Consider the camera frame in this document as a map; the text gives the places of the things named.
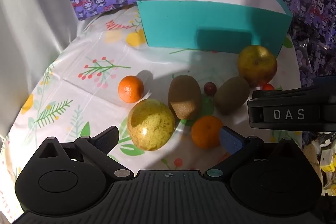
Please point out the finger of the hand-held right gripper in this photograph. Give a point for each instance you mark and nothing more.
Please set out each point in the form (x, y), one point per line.
(325, 82)
(288, 94)

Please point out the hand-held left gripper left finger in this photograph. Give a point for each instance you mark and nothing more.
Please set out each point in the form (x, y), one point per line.
(106, 139)

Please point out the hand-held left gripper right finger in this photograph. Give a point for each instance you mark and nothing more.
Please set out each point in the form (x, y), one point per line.
(231, 142)

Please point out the red cherry tomato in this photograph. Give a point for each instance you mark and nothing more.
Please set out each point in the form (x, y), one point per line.
(268, 87)

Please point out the orange mandarin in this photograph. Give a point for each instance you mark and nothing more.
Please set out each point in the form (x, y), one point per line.
(206, 132)
(130, 88)

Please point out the brown kiwi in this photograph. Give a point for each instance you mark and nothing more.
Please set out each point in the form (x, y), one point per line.
(231, 98)
(185, 96)

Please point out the teal cardboard box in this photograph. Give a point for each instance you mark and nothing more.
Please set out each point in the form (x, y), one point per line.
(210, 27)

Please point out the green red apple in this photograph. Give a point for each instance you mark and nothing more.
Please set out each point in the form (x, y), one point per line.
(257, 65)

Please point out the yellow speckled pear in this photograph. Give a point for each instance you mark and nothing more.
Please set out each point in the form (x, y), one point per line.
(151, 124)

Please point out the dark red grape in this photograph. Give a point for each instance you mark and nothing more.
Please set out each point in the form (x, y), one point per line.
(210, 88)

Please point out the yellow packaging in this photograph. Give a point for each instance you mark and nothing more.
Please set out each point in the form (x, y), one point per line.
(328, 162)

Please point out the floral white tablecloth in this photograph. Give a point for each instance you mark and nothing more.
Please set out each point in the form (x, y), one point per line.
(78, 61)

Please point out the white cloth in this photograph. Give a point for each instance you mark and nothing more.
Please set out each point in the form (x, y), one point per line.
(26, 16)

